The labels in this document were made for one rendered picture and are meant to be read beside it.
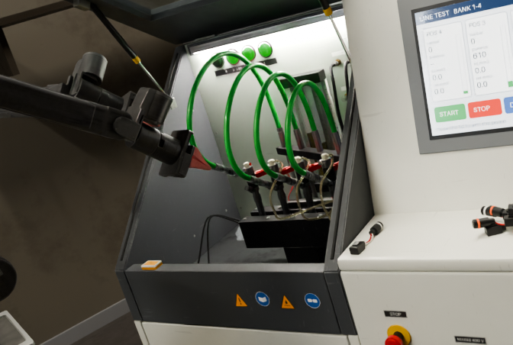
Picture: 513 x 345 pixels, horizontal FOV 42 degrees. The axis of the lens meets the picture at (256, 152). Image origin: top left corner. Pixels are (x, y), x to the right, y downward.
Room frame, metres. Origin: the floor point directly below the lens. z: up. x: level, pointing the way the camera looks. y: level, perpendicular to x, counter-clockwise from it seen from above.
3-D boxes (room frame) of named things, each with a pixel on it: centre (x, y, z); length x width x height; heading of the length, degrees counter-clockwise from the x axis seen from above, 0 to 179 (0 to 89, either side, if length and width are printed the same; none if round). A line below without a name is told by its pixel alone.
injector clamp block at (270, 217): (1.64, -0.06, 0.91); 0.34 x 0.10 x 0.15; 53
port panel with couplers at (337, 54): (1.78, -0.32, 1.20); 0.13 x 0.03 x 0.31; 53
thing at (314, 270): (1.52, 0.18, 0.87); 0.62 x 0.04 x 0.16; 53
